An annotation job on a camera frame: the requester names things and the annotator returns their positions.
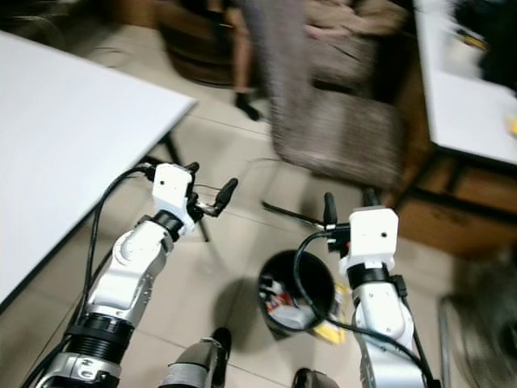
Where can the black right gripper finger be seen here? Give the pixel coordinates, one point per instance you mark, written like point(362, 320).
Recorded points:
point(371, 198)
point(329, 210)

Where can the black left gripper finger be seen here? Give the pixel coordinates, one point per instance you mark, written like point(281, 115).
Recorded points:
point(192, 167)
point(226, 196)

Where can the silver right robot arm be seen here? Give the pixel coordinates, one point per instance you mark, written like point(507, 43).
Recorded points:
point(380, 311)

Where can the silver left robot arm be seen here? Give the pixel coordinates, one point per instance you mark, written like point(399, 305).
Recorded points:
point(139, 275)

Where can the black round rubbish bin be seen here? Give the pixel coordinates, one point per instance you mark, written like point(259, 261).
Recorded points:
point(279, 267)

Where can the white red trash packet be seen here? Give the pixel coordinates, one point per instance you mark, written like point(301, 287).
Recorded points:
point(284, 307)

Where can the grey brown fabric chair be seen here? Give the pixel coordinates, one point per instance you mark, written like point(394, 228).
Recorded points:
point(339, 133)

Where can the brown cardboard box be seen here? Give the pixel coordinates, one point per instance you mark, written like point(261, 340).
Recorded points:
point(452, 222)

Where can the yellow paper scrap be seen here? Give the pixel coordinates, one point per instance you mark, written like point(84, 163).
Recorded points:
point(331, 330)

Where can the person leg with black sock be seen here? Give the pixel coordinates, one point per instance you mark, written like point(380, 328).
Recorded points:
point(242, 56)

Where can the robot right leg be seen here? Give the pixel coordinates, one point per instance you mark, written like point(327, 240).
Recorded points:
point(315, 380)

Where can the robot leg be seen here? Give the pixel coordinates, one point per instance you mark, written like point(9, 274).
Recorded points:
point(315, 380)
point(194, 364)

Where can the robot left leg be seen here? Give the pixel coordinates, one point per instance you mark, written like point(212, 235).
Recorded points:
point(194, 364)

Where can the black bag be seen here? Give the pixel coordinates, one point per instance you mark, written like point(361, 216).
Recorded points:
point(493, 40)

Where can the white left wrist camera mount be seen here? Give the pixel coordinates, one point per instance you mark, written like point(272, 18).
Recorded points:
point(171, 187)

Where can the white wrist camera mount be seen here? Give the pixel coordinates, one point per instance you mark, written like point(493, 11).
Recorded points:
point(371, 234)
point(171, 187)

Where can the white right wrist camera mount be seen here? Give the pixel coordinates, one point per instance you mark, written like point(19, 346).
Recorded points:
point(371, 234)

